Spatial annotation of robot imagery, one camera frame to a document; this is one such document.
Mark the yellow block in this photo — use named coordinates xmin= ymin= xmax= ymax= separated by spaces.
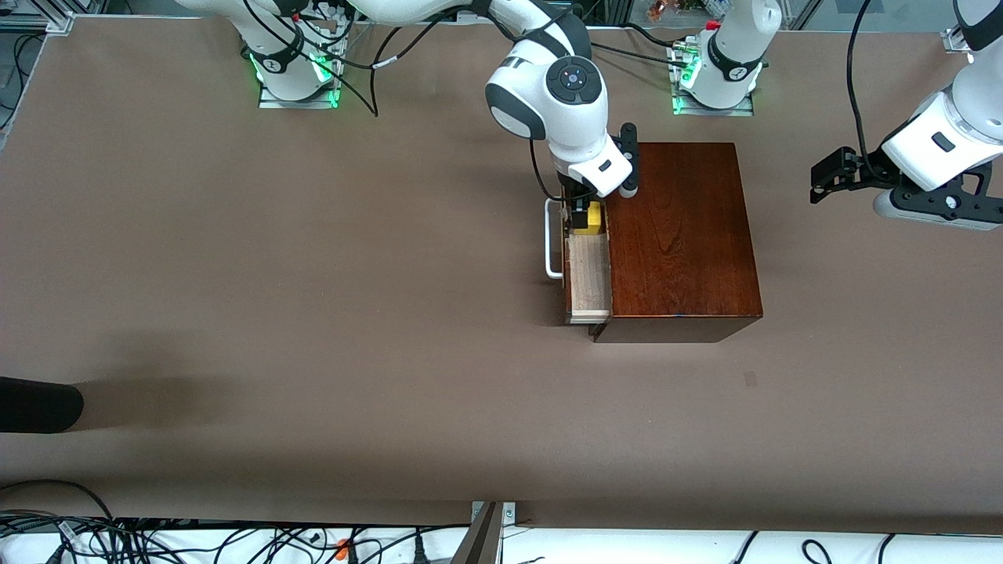
xmin=574 ymin=201 xmax=607 ymax=237

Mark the white metal drawer handle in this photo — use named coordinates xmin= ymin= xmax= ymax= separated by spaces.
xmin=544 ymin=198 xmax=566 ymax=280

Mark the wooden drawer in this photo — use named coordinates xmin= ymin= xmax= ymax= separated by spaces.
xmin=563 ymin=196 xmax=614 ymax=325

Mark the dark brown wooden cabinet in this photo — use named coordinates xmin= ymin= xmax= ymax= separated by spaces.
xmin=589 ymin=141 xmax=764 ymax=344

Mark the brown paper table cover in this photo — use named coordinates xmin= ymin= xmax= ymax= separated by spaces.
xmin=0 ymin=16 xmax=1003 ymax=537

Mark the grey metal strut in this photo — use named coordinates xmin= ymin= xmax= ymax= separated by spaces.
xmin=450 ymin=501 xmax=504 ymax=564

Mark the black padded object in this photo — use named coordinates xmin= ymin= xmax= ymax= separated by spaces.
xmin=0 ymin=376 xmax=85 ymax=434

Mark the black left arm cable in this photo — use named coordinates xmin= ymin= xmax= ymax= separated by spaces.
xmin=846 ymin=0 xmax=882 ymax=169

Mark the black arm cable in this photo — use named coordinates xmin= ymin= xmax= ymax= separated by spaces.
xmin=239 ymin=0 xmax=502 ymax=118
xmin=846 ymin=0 xmax=882 ymax=169

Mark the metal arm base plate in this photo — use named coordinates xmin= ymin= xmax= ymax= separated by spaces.
xmin=672 ymin=86 xmax=755 ymax=118
xmin=259 ymin=74 xmax=341 ymax=110

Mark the long black cable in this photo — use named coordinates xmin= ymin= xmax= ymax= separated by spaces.
xmin=584 ymin=30 xmax=684 ymax=67

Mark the aluminium frame profile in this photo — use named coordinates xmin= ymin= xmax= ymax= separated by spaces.
xmin=0 ymin=0 xmax=75 ymax=36
xmin=943 ymin=0 xmax=1003 ymax=54

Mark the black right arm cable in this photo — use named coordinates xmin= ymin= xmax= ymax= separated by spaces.
xmin=239 ymin=0 xmax=502 ymax=118

